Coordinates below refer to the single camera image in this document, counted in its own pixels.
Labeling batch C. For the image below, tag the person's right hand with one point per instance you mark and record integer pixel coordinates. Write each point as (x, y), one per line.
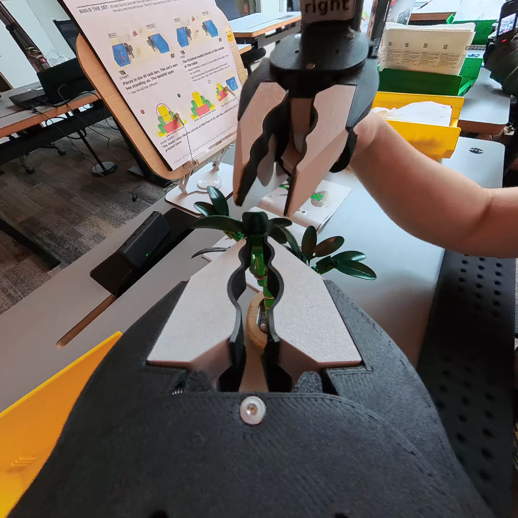
(370, 137)

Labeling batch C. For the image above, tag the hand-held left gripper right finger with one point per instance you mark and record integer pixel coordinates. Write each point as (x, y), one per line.
(315, 323)

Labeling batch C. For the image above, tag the white paper bags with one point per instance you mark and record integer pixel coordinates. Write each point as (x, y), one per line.
(417, 115)

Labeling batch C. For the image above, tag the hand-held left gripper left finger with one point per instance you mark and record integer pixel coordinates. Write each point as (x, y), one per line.
(194, 323)

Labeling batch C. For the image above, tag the black box with green light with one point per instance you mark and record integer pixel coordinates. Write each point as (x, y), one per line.
(141, 243)

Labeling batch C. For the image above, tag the wooden poster board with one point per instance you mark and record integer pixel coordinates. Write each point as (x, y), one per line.
(105, 101)

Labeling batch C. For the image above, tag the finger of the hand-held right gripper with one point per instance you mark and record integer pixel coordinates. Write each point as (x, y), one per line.
(327, 133)
(255, 121)

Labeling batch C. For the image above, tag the black laptop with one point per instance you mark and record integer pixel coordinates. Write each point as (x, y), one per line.
(64, 85)

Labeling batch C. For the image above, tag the person's right forearm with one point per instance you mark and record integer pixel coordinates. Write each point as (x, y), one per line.
(445, 202)

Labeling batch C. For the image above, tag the black perforated pad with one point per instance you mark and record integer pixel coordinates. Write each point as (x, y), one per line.
(469, 364)

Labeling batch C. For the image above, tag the white instruction poster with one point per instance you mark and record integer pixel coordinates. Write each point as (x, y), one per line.
(162, 81)

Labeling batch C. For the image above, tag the green lego bamboo plant model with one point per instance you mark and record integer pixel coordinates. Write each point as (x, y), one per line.
(259, 259)

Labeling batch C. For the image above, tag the lego instruction booklet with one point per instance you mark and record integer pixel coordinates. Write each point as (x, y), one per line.
(336, 202)

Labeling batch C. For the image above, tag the wooden desk with black frame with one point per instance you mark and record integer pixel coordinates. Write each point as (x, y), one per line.
(24, 117)

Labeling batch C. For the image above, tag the green plastic bin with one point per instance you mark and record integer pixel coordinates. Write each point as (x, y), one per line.
(417, 81)

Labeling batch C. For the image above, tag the yellow plastic parts bin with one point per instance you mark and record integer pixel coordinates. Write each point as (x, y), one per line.
(32, 425)
(425, 139)

